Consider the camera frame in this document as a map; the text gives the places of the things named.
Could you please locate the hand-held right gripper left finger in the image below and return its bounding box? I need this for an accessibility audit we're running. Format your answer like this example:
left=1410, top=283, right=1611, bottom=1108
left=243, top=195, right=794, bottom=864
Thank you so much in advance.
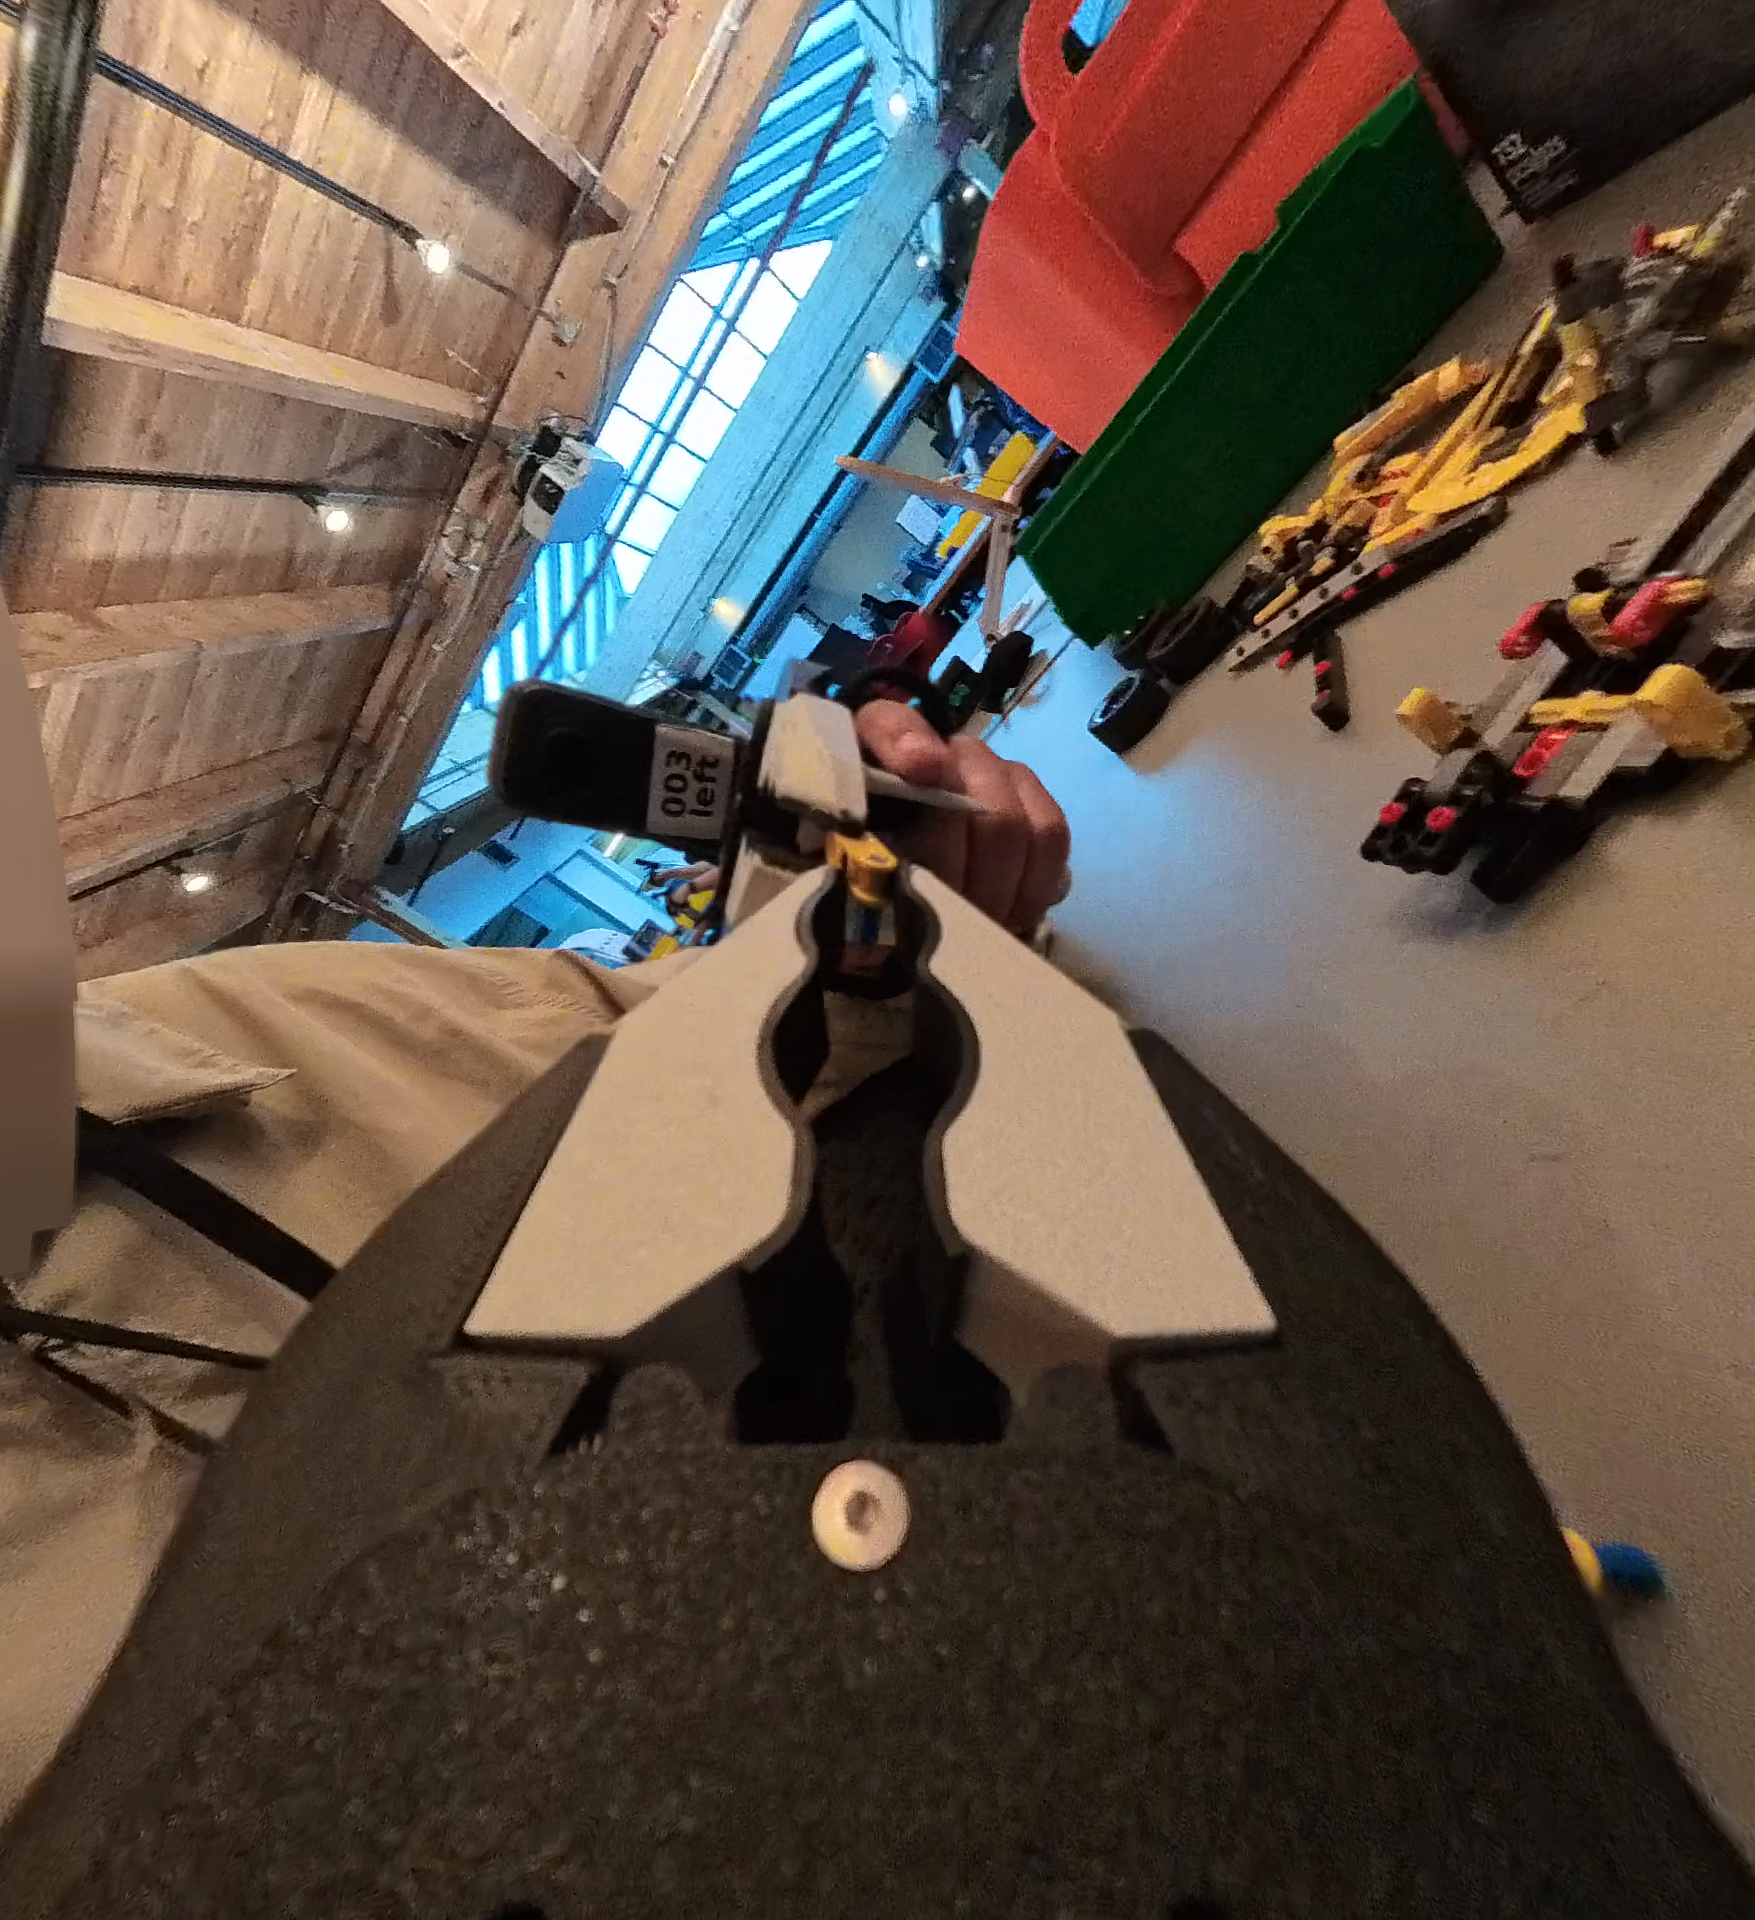
left=464, top=864, right=843, bottom=1443

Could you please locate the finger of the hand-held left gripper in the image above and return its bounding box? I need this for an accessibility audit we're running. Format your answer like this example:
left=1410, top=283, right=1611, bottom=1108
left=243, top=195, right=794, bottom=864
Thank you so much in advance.
left=754, top=693, right=874, bottom=838
left=824, top=764, right=992, bottom=825

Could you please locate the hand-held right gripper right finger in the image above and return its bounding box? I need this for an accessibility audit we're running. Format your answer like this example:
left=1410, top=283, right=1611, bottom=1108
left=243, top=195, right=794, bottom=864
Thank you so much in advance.
left=896, top=867, right=1279, bottom=1440

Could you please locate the black grey brick chassis assembly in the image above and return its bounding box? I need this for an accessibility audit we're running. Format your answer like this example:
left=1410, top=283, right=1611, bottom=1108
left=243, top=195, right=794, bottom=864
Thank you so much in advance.
left=1360, top=376, right=1755, bottom=905

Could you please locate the grey yellow brick chunk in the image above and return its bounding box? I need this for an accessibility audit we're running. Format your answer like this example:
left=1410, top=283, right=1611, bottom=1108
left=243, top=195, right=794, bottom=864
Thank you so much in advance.
left=1550, top=187, right=1755, bottom=451

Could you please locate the person's left hand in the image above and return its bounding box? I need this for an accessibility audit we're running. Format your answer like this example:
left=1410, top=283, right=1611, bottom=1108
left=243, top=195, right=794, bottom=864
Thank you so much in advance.
left=854, top=698, right=1075, bottom=941

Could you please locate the black toy wheel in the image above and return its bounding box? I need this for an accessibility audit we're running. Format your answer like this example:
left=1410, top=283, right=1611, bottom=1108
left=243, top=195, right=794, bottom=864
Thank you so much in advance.
left=1088, top=667, right=1174, bottom=754
left=1112, top=593, right=1227, bottom=688

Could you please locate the red plastic storage box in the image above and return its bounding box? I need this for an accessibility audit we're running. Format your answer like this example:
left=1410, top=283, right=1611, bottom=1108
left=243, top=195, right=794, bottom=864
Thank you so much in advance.
left=954, top=0, right=1418, bottom=451

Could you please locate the green plastic storage box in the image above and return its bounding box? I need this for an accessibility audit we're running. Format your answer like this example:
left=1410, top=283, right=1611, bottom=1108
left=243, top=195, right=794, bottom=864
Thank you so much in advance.
left=1016, top=79, right=1508, bottom=647

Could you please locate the yellow brick panel assembly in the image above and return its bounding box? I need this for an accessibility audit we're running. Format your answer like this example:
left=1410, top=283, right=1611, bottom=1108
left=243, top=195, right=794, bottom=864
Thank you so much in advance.
left=1222, top=301, right=1621, bottom=677

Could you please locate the pile of loose brick pieces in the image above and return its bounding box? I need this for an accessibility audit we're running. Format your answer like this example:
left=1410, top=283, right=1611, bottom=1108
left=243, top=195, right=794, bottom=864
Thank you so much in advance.
left=1559, top=1527, right=1668, bottom=1603

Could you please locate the black metal pole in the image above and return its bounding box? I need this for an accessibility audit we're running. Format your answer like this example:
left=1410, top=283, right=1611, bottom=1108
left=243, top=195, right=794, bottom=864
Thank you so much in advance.
left=0, top=0, right=103, bottom=526

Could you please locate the dark toy car set box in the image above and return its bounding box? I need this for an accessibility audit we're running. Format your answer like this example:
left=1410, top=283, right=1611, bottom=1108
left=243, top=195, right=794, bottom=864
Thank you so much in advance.
left=1387, top=0, right=1755, bottom=227

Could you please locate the white ceiling camera unit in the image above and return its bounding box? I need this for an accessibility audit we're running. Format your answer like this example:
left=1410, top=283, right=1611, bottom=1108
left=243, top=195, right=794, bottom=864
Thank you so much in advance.
left=515, top=423, right=598, bottom=536

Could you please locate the black strap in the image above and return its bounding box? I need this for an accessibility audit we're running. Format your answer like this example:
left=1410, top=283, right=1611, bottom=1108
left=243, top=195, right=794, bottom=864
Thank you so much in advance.
left=75, top=1109, right=339, bottom=1304

